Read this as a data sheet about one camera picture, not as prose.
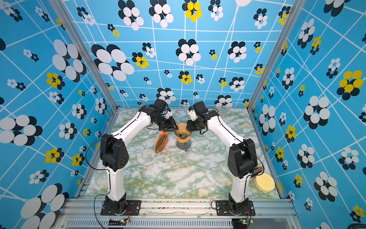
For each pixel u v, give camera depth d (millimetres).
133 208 737
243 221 705
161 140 932
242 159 484
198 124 737
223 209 722
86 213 748
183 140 896
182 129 866
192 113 825
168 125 785
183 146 918
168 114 825
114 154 510
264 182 787
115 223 722
